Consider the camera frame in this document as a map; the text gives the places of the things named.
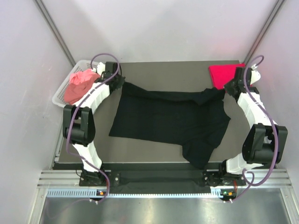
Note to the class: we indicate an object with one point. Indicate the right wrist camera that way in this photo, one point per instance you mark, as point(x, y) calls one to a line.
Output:
point(250, 76)

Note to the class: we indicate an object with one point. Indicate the white plastic laundry basket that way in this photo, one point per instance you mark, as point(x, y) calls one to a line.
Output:
point(58, 97)

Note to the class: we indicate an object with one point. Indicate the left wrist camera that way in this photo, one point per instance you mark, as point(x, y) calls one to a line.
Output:
point(105, 70)

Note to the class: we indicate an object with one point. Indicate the perforated grey cable duct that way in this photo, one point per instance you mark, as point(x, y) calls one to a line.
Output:
point(99, 194)

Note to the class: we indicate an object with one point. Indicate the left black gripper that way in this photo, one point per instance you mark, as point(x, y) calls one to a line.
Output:
point(120, 82)

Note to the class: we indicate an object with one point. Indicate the crumpled pink t shirt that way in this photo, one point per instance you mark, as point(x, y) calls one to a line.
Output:
point(79, 84)

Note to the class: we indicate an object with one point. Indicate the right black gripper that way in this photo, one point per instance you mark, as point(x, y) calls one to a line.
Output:
point(227, 87)

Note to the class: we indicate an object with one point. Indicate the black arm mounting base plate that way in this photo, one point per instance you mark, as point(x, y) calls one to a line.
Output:
point(167, 177)

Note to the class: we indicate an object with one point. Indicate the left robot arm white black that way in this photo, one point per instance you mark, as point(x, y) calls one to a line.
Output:
point(79, 128)

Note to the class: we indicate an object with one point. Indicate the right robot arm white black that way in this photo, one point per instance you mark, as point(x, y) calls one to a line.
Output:
point(263, 146)

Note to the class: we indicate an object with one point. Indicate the folded red t shirt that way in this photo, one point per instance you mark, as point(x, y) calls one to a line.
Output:
point(222, 74)

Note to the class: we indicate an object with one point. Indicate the black t shirt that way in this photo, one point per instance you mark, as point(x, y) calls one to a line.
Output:
point(195, 120)

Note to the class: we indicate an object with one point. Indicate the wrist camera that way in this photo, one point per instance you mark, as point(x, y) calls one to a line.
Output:
point(250, 76)
point(105, 70)

